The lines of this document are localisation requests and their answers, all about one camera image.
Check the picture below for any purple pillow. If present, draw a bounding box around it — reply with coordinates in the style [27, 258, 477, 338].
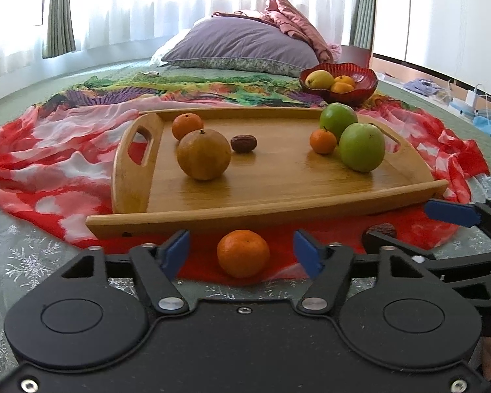
[161, 16, 322, 78]

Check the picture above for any pink quilt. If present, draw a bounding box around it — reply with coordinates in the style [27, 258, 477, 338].
[213, 0, 342, 65]

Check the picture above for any small mandarin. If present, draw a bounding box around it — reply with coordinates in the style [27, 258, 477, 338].
[309, 128, 337, 155]

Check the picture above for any red glass bowl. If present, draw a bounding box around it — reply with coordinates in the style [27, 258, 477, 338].
[299, 63, 378, 105]

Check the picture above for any yellow mango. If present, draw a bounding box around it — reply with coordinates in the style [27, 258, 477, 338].
[305, 70, 335, 90]

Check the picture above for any white pillow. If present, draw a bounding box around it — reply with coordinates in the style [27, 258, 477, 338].
[149, 28, 191, 66]

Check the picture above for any brownish orange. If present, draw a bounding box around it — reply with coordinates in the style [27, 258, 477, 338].
[176, 129, 232, 181]

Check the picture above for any green curtain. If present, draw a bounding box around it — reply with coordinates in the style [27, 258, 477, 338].
[42, 0, 76, 59]
[349, 0, 377, 50]

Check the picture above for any white wardrobe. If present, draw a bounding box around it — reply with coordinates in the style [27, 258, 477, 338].
[372, 0, 491, 76]

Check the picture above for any snowflake tulle cloth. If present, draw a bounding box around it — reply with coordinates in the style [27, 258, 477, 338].
[0, 172, 491, 361]

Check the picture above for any green apple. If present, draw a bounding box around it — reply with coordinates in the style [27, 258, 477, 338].
[319, 103, 358, 140]
[339, 122, 386, 173]

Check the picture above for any dark red date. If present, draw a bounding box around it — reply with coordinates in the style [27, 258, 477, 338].
[362, 223, 398, 241]
[230, 135, 258, 154]

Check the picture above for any bright orange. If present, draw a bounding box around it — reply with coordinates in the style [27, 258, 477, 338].
[217, 230, 271, 279]

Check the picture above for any green quilted bedspread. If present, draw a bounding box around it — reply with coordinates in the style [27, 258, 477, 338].
[0, 59, 491, 222]

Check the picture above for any red and white scarf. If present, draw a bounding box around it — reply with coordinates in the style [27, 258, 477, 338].
[0, 94, 491, 283]

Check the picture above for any lilac crumpled cloth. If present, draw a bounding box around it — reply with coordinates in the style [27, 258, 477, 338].
[405, 78, 440, 97]

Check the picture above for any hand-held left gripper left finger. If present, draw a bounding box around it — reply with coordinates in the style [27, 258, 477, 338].
[59, 229, 191, 316]

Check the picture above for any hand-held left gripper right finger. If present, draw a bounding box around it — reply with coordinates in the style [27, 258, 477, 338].
[293, 229, 436, 316]

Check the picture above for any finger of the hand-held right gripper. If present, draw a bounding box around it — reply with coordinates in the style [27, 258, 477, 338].
[362, 229, 491, 274]
[425, 198, 491, 250]

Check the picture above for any white power adapter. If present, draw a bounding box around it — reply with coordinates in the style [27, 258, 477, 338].
[450, 84, 488, 116]

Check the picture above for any wooden serving tray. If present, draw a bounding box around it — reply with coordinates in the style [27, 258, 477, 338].
[85, 107, 450, 239]

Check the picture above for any colourful floral cloth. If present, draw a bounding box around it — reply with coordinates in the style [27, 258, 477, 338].
[37, 71, 393, 111]

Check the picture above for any green apple back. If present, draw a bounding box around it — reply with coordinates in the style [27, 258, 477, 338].
[319, 103, 358, 140]

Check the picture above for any green apple front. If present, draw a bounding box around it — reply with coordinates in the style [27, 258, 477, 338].
[339, 122, 386, 173]

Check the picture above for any white sheer curtain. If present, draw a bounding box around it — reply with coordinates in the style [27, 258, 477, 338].
[0, 0, 365, 70]

